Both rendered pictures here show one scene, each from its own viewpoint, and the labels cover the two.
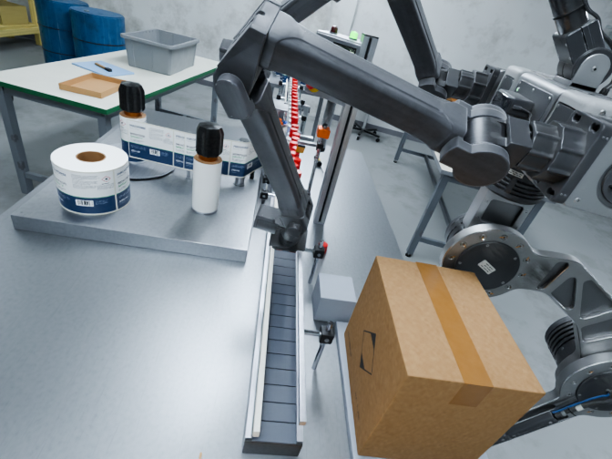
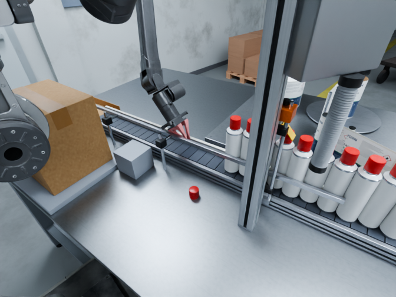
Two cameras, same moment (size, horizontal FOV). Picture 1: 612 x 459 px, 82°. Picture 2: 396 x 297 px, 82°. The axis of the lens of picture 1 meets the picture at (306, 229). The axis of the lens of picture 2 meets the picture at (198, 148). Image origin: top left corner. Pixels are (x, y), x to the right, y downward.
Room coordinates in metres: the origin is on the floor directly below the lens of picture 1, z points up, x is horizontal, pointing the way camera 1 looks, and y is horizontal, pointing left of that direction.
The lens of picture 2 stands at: (1.40, -0.43, 1.42)
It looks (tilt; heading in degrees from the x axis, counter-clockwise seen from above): 37 degrees down; 135
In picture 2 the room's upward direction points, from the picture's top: 2 degrees counter-clockwise
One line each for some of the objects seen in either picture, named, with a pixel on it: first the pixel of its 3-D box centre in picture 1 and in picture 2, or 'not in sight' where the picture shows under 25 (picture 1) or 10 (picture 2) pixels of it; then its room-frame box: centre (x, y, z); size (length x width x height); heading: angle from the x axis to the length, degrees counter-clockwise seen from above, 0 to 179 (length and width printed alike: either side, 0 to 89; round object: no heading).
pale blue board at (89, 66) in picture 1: (103, 68); not in sight; (2.54, 1.69, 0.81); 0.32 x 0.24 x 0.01; 74
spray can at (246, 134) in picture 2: not in sight; (249, 148); (1.11, 0.09, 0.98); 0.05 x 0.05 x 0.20
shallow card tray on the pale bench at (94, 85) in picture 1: (96, 85); not in sight; (2.13, 1.48, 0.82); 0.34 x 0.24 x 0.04; 4
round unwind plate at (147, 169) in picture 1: (135, 159); (341, 115); (1.22, 0.72, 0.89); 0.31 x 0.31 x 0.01
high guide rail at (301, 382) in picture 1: (299, 240); (179, 138); (0.87, 0.01, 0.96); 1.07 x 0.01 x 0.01; 10
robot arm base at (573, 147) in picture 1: (546, 150); not in sight; (0.55, -0.32, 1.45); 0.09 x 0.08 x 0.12; 179
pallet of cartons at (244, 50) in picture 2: not in sight; (263, 56); (-0.63, 3.21, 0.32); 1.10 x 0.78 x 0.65; 81
